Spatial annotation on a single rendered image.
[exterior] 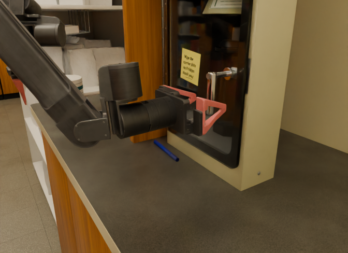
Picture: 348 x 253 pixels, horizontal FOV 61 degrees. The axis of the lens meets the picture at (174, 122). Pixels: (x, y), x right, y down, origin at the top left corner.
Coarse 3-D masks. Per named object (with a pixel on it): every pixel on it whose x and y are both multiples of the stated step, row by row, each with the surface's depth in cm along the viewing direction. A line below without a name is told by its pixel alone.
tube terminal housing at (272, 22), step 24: (264, 0) 53; (288, 0) 57; (264, 24) 55; (288, 24) 59; (264, 48) 57; (288, 48) 61; (264, 72) 59; (264, 96) 61; (264, 120) 63; (264, 144) 66; (216, 168) 72; (240, 168) 65; (264, 168) 68
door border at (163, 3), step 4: (164, 0) 76; (164, 4) 76; (164, 8) 76; (252, 8) 53; (164, 12) 77; (164, 16) 77; (164, 20) 78; (164, 24) 78; (164, 28) 78; (164, 32) 79; (164, 36) 79; (164, 40) 79; (164, 44) 80; (164, 48) 80; (164, 52) 81; (164, 56) 81; (248, 56) 56; (164, 60) 81; (164, 64) 82; (164, 68) 82; (164, 72) 82; (164, 76) 83; (164, 80) 83; (164, 84) 84; (244, 96) 59
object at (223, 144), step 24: (168, 0) 74; (192, 0) 66; (216, 0) 60; (240, 0) 54; (168, 24) 76; (192, 24) 68; (216, 24) 61; (240, 24) 55; (168, 48) 78; (192, 48) 69; (216, 48) 62; (240, 48) 56; (168, 72) 81; (240, 72) 58; (216, 96) 65; (240, 96) 59; (192, 120) 75; (216, 120) 67; (240, 120) 60; (192, 144) 77; (216, 144) 68; (240, 144) 62
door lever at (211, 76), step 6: (210, 72) 58; (216, 72) 59; (222, 72) 59; (228, 72) 60; (210, 78) 58; (216, 78) 58; (228, 78) 60; (210, 84) 58; (210, 90) 59; (210, 96) 59; (210, 108) 60; (210, 114) 60
